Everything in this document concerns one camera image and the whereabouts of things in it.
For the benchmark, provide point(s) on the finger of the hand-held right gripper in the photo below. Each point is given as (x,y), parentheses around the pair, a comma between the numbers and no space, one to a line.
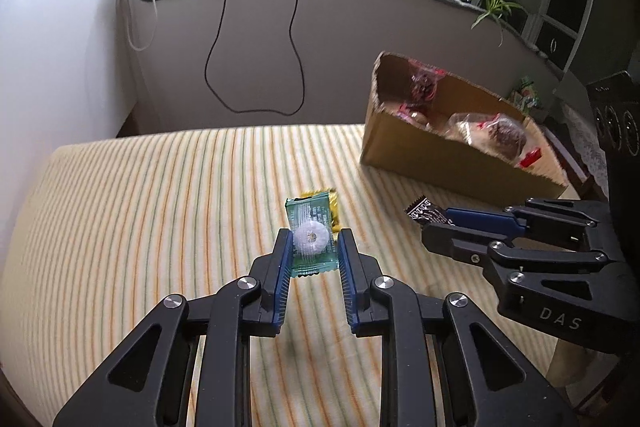
(450,242)
(475,219)

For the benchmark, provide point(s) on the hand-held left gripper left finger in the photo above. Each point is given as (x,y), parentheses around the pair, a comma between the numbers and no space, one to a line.
(284,272)

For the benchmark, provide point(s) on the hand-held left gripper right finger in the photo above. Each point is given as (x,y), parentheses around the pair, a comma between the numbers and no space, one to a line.
(350,277)

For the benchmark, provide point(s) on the dark brown candy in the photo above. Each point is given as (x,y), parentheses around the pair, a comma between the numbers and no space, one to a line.
(425,212)

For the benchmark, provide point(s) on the green candy packet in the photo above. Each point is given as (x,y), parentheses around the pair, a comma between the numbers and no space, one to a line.
(310,214)

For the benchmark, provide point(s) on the cardboard box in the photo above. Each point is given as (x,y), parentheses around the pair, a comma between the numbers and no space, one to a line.
(440,162)

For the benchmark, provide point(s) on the yellow candy packet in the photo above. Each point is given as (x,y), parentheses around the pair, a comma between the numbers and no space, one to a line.
(334,202)

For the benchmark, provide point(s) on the clear red-trimmed brown cake packet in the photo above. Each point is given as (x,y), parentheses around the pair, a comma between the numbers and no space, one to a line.
(507,137)

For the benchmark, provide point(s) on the dark pink snack packet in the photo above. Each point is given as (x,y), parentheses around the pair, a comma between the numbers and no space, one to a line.
(407,112)

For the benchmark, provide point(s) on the clear red-trimmed dark cake packet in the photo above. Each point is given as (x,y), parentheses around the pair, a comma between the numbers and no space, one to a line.
(425,82)

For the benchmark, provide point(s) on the clear pale cake packet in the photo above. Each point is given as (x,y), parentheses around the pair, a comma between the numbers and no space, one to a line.
(470,132)

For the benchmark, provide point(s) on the white lace cloth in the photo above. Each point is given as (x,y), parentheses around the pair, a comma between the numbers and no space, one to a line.
(575,142)

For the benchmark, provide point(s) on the small colourful box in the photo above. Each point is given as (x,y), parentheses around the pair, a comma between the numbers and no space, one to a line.
(527,94)

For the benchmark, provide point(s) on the striped tablecloth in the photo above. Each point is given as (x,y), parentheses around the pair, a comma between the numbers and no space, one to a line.
(150,207)

